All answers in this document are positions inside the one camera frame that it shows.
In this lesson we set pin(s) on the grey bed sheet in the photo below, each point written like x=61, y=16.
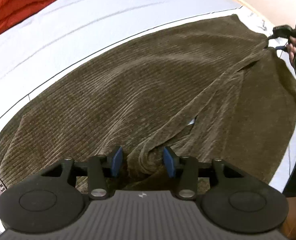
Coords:
x=65, y=13

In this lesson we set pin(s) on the brown corduroy pants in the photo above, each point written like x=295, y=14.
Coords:
x=207, y=89

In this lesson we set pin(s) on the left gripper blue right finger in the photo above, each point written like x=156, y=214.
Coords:
x=183, y=172

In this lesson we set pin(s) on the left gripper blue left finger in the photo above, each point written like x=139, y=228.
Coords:
x=99, y=169

